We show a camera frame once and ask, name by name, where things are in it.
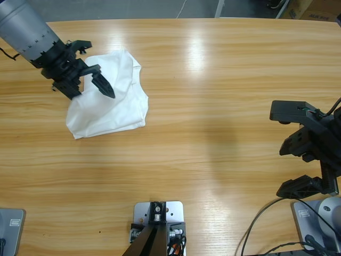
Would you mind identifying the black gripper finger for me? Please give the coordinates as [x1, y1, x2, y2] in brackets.
[279, 137, 318, 162]
[52, 79, 83, 101]
[276, 175, 324, 198]
[81, 65, 116, 99]

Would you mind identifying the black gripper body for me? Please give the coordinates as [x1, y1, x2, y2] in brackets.
[31, 45, 88, 86]
[290, 106, 341, 197]

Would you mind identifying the white T-shirt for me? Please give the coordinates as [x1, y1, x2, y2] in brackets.
[66, 50, 149, 140]

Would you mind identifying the pale printed cardboard box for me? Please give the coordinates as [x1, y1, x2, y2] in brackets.
[301, 6, 337, 21]

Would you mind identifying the brown cardboard box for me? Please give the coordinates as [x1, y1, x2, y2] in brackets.
[279, 0, 315, 20]

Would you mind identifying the slanted metal bar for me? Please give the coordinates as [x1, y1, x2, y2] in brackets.
[275, 0, 291, 19]

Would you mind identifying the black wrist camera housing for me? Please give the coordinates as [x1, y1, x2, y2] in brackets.
[66, 39, 93, 55]
[269, 100, 331, 126]

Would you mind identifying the grey base plate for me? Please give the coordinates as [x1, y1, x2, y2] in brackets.
[0, 207, 27, 256]
[290, 199, 341, 252]

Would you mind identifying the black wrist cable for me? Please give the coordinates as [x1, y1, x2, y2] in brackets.
[324, 97, 341, 117]
[0, 47, 21, 61]

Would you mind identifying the thin braided black cable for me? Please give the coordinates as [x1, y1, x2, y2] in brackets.
[262, 241, 311, 254]

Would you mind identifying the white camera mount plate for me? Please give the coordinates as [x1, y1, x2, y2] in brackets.
[133, 201, 186, 256]

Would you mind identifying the orange and black cable bundle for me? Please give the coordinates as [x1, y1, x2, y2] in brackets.
[166, 236, 189, 256]

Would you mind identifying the white upright post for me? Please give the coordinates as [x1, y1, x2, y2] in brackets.
[214, 0, 225, 18]

